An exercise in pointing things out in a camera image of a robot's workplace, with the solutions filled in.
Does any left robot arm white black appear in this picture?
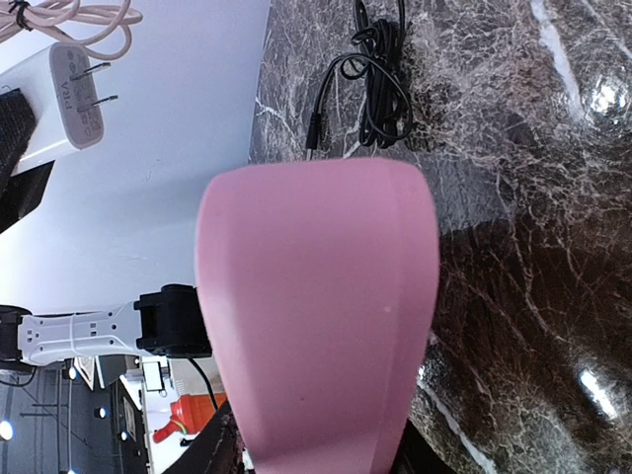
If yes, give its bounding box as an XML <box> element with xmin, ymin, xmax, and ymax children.
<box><xmin>1</xmin><ymin>284</ymin><xmax>212</xmax><ymax>371</ymax></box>

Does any pink triangular power socket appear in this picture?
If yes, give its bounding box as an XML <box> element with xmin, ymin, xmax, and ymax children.
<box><xmin>196</xmin><ymin>158</ymin><xmax>439</xmax><ymax>473</ymax></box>

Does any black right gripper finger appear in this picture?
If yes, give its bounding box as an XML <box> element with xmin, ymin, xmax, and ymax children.
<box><xmin>167</xmin><ymin>401</ymin><xmax>245</xmax><ymax>474</ymax></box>

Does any orange box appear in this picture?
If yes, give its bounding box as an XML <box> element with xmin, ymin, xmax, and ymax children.
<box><xmin>152</xmin><ymin>394</ymin><xmax>216</xmax><ymax>443</ymax></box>

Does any thin black cable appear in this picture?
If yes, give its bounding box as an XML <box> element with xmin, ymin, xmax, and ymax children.
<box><xmin>304</xmin><ymin>0</ymin><xmax>416</xmax><ymax>162</ymax></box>

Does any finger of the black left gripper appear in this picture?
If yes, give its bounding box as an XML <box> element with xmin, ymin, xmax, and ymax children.
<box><xmin>1</xmin><ymin>89</ymin><xmax>53</xmax><ymax>232</ymax></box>

